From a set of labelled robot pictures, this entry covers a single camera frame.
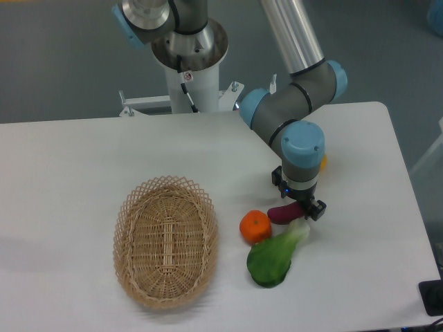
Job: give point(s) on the white bracket with bolt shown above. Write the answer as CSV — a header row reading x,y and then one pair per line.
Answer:
x,y
273,84

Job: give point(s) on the white metal base frame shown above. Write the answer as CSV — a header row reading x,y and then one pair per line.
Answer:
x,y
228,101

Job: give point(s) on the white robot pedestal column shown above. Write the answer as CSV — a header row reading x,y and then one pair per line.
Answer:
x,y
191,65

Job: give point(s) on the yellow mango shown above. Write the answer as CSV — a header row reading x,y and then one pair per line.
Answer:
x,y
323,163

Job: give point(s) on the green bok choy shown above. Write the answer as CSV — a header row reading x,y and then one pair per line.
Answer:
x,y
269,261

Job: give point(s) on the black device at table edge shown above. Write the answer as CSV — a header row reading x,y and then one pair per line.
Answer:
x,y
431,293

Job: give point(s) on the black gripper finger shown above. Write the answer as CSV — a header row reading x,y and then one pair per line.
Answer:
x,y
276,179
315,209

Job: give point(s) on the orange tangerine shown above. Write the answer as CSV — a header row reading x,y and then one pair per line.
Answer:
x,y
255,227

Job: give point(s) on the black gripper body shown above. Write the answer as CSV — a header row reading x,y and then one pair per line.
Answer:
x,y
302,192

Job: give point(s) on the woven wicker basket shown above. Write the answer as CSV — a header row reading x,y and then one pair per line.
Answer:
x,y
166,242

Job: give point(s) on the purple sweet potato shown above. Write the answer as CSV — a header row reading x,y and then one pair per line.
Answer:
x,y
285,214

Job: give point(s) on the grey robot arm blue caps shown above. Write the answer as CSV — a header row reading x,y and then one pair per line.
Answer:
x,y
279,119

